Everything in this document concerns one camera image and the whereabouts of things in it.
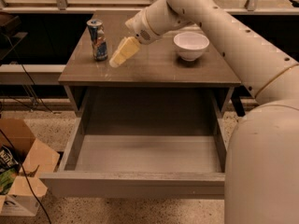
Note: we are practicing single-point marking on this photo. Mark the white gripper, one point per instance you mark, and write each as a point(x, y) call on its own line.
point(138, 28)

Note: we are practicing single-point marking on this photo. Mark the red bull can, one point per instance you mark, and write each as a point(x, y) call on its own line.
point(98, 38)

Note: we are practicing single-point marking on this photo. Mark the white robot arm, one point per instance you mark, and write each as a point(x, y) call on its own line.
point(262, 163)

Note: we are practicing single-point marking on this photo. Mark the grey cabinet with glossy top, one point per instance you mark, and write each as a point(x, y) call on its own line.
point(155, 65)

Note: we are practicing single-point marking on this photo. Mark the open grey top drawer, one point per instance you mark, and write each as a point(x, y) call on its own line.
point(144, 143)

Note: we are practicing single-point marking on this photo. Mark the white bowl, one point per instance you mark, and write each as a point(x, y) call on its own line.
point(190, 45)

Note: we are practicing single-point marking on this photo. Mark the green snack bag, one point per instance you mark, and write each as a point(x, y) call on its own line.
point(8, 169)

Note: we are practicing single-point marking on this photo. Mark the open cardboard box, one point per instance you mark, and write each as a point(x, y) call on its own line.
point(35, 158)

